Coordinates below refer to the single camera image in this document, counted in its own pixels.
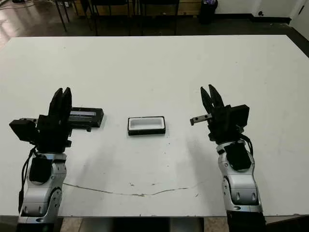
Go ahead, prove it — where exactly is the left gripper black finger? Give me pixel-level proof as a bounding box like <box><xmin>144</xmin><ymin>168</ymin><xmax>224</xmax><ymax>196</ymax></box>
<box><xmin>49</xmin><ymin>87</ymin><xmax>64</xmax><ymax>116</ymax></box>
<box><xmin>61</xmin><ymin>87</ymin><xmax>73</xmax><ymax>116</ymax></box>

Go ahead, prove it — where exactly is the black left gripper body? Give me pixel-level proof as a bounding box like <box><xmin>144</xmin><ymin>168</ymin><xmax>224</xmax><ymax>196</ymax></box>
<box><xmin>21</xmin><ymin>113</ymin><xmax>92</xmax><ymax>154</ymax></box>

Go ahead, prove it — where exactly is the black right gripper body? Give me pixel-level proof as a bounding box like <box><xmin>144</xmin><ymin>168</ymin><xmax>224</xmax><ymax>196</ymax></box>
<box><xmin>190</xmin><ymin>105</ymin><xmax>243</xmax><ymax>143</ymax></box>

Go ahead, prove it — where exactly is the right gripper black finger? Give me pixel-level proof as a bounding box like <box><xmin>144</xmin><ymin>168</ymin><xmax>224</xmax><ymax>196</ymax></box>
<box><xmin>200</xmin><ymin>86</ymin><xmax>212</xmax><ymax>114</ymax></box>
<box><xmin>209</xmin><ymin>84</ymin><xmax>225</xmax><ymax>114</ymax></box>

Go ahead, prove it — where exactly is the black box lid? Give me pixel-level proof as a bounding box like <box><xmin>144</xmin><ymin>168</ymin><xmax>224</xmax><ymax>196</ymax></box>
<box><xmin>69</xmin><ymin>107</ymin><xmax>104</xmax><ymax>129</ymax></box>

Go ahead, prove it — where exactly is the black box with white insert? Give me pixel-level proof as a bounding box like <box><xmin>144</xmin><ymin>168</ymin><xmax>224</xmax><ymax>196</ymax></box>
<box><xmin>127</xmin><ymin>116</ymin><xmax>167</xmax><ymax>136</ymax></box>

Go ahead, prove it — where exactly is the black metal table leg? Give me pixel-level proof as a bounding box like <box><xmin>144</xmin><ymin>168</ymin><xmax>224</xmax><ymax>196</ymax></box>
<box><xmin>55</xmin><ymin>0</ymin><xmax>68</xmax><ymax>32</ymax></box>

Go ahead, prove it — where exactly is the black trash bin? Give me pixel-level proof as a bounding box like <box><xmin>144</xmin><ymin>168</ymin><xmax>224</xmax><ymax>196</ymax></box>
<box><xmin>199</xmin><ymin>0</ymin><xmax>219</xmax><ymax>24</ymax></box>

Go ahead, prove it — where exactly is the white door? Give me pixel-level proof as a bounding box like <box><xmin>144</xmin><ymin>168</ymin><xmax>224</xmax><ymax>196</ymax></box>
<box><xmin>289</xmin><ymin>0</ymin><xmax>309</xmax><ymax>42</ymax></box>

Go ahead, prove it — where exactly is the dark grey robot body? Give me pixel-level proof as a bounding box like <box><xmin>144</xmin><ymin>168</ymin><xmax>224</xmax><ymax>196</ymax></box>
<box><xmin>82</xmin><ymin>217</ymin><xmax>205</xmax><ymax>232</ymax></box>

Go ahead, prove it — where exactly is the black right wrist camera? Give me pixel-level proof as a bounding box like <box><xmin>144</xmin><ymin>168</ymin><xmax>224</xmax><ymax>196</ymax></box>
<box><xmin>229</xmin><ymin>104</ymin><xmax>250</xmax><ymax>132</ymax></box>

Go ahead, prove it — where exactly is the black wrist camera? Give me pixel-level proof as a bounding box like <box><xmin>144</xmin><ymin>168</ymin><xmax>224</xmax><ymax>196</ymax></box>
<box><xmin>229</xmin><ymin>104</ymin><xmax>250</xmax><ymax>132</ymax></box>
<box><xmin>9</xmin><ymin>118</ymin><xmax>39</xmax><ymax>147</ymax></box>

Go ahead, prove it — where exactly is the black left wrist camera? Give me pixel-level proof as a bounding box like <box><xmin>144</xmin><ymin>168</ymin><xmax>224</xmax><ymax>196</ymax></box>
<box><xmin>9</xmin><ymin>118</ymin><xmax>39</xmax><ymax>147</ymax></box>

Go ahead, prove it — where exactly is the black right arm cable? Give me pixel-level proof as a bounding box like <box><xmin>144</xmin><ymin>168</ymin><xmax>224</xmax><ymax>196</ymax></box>
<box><xmin>238</xmin><ymin>131</ymin><xmax>254</xmax><ymax>155</ymax></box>

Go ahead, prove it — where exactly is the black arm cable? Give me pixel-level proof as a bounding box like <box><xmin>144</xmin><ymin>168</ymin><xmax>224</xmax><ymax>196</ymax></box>
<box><xmin>238</xmin><ymin>131</ymin><xmax>254</xmax><ymax>155</ymax></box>
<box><xmin>18</xmin><ymin>147</ymin><xmax>37</xmax><ymax>215</ymax></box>

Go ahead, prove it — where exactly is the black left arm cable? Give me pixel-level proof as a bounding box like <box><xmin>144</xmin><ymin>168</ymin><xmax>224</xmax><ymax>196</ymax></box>
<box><xmin>18</xmin><ymin>147</ymin><xmax>37</xmax><ymax>215</ymax></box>

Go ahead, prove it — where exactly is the black wall baseboard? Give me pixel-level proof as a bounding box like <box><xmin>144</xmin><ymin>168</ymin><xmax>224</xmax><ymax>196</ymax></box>
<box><xmin>214</xmin><ymin>13</ymin><xmax>290</xmax><ymax>24</ymax></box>

